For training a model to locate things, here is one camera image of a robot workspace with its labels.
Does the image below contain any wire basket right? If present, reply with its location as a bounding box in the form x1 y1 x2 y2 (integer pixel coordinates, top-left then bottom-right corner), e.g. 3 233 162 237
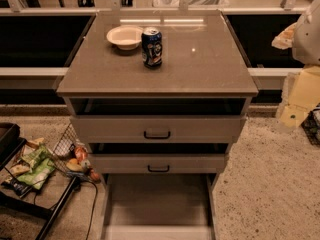
302 106 320 146

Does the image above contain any white bowl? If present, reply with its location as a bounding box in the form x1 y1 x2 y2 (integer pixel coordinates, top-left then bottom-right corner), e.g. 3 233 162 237
106 25 143 50

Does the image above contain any grey drawer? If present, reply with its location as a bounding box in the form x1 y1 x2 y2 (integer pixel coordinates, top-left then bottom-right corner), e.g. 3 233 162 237
70 116 246 143
89 154 226 174
101 174 216 240

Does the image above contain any grey drawer cabinet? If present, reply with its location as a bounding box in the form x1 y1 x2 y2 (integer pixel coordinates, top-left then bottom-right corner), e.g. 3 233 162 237
58 10 257 240

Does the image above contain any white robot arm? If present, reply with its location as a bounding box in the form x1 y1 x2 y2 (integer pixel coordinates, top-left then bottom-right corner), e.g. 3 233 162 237
292 0 320 65

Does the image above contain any grey middle drawer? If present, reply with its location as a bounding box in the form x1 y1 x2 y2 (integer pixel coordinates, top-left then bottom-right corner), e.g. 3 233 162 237
89 154 226 174

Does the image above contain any green snack bag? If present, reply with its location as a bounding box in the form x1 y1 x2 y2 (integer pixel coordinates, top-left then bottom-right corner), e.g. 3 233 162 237
18 158 55 190

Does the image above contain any blue soda can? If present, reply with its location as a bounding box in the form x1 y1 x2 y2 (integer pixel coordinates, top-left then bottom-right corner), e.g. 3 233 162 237
141 27 162 67

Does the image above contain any black cable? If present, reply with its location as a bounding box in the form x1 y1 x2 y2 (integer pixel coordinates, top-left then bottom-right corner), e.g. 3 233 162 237
74 178 99 240

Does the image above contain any grey bottom drawer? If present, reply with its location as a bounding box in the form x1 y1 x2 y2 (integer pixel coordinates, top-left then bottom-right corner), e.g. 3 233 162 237
101 174 216 240

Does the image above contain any wire basket left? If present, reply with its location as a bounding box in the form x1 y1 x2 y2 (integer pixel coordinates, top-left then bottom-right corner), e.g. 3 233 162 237
52 124 90 177

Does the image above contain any orange fruit toy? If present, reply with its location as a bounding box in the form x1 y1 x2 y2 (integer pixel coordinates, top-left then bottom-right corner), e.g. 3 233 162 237
74 147 88 162

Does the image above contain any grey top drawer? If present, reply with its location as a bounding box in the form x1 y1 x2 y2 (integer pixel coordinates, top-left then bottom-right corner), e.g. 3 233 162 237
70 116 246 143

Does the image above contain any wire basket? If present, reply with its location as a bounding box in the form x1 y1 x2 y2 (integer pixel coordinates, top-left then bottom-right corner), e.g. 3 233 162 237
302 106 320 146
52 124 90 177

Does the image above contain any dark blue snack bag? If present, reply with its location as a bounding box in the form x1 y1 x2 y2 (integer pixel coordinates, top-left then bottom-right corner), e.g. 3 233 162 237
1 178 32 198

